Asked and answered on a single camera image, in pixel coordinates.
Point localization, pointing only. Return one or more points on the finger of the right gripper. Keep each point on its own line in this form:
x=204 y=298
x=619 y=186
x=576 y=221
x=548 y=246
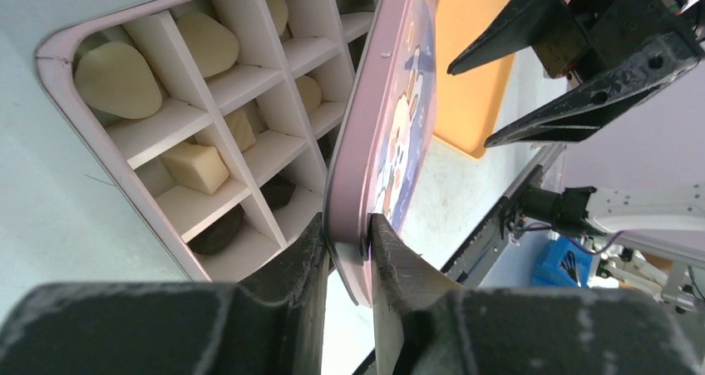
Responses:
x=516 y=27
x=592 y=105

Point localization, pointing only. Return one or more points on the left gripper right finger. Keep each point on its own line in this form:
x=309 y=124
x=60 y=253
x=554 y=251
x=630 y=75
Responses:
x=594 y=331

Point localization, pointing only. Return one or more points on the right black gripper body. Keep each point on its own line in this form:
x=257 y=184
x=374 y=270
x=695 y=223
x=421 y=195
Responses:
x=587 y=36

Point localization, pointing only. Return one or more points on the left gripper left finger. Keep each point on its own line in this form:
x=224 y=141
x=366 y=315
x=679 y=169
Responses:
x=271 y=322

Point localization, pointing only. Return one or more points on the silver metal box lid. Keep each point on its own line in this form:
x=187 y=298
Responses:
x=386 y=129

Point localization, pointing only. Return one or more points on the white compartment chocolate box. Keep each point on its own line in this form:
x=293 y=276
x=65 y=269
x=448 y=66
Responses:
x=322 y=40

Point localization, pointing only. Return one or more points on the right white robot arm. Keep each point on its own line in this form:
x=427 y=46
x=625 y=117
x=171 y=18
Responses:
x=591 y=211

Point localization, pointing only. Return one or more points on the dark chocolate piece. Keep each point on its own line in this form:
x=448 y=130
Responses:
x=278 y=191
x=218 y=235

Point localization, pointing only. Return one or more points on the white chocolate piece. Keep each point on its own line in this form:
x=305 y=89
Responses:
x=214 y=48
x=240 y=129
x=278 y=10
x=310 y=93
x=196 y=167
x=116 y=79

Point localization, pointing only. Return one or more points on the yellow plastic tray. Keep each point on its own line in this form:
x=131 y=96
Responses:
x=468 y=104

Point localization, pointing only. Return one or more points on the blue plastic crate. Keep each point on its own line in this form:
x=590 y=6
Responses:
x=561 y=264

